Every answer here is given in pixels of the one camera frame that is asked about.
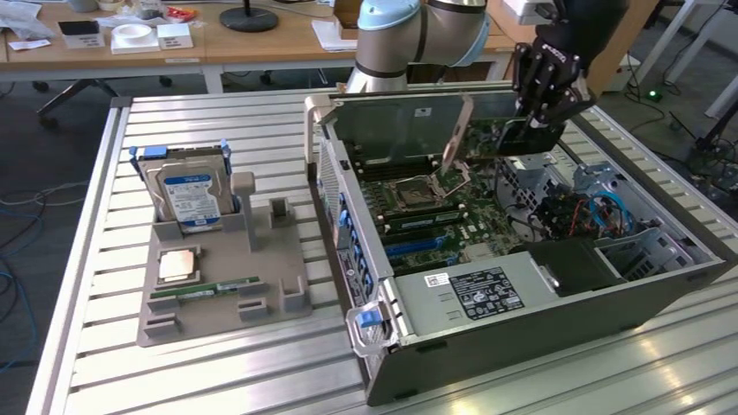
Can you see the grey parts rack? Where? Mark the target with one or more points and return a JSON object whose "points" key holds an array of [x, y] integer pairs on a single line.
{"points": [[231, 259]]}

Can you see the silver drive cage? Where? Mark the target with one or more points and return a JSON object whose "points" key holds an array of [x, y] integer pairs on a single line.
{"points": [[530, 173]]}

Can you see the silver CPU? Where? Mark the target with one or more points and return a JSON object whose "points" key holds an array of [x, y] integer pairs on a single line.
{"points": [[175, 264]]}

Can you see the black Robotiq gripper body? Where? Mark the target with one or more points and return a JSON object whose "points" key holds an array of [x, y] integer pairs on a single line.
{"points": [[587, 34]]}

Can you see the blue expansion slot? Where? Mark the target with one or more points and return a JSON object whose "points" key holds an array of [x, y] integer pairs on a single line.
{"points": [[413, 247]]}

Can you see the white tape roll block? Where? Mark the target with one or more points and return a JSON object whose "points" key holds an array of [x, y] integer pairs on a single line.
{"points": [[135, 41]]}

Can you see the clear plastic bag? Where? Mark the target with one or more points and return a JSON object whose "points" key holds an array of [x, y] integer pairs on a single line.
{"points": [[23, 21]]}

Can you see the white card with red print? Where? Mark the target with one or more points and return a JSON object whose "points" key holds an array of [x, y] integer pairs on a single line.
{"points": [[28, 44]]}

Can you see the CPU socket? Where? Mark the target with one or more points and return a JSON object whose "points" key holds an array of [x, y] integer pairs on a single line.
{"points": [[414, 194]]}

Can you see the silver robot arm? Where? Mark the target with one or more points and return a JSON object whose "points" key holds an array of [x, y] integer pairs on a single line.
{"points": [[415, 34]]}

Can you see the white box with black top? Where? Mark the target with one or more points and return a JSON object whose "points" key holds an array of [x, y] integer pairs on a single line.
{"points": [[80, 36]]}

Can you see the grey power supply unit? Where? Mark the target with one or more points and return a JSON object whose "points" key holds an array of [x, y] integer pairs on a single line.
{"points": [[438, 302]]}

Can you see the silver chipset heatsink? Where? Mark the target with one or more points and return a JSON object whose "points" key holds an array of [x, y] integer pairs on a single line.
{"points": [[481, 253]]}

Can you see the open black PC case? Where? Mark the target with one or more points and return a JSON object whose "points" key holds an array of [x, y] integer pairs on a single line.
{"points": [[519, 341]]}

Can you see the GPU card with silver bracket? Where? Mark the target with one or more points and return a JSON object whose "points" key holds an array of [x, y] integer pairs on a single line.
{"points": [[527, 140]]}

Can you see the hard disk in blue carrier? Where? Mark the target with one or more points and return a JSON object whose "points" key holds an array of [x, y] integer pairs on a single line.
{"points": [[190, 194]]}

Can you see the small red object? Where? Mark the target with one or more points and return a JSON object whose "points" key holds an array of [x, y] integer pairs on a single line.
{"points": [[180, 15]]}

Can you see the wooden desk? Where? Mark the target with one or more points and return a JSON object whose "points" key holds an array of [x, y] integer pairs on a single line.
{"points": [[87, 58]]}

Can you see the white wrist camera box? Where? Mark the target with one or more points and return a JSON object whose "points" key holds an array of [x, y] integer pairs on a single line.
{"points": [[527, 10]]}

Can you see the black lamp base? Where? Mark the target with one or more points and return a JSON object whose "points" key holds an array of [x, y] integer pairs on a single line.
{"points": [[248, 21]]}

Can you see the silver disk bay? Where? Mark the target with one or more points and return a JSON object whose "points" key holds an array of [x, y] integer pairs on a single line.
{"points": [[651, 255]]}

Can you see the black office chair base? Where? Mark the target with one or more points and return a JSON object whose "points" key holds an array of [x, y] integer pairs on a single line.
{"points": [[75, 93]]}

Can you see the silver socket cover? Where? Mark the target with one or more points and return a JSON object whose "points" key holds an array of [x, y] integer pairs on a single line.
{"points": [[458, 175]]}

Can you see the green RAM stick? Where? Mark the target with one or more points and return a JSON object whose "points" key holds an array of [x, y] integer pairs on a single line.
{"points": [[202, 289]]}

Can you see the white paper stack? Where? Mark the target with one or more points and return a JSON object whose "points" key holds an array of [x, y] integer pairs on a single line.
{"points": [[331, 39]]}

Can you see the plain white box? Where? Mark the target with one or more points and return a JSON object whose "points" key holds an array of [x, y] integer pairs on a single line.
{"points": [[174, 36]]}

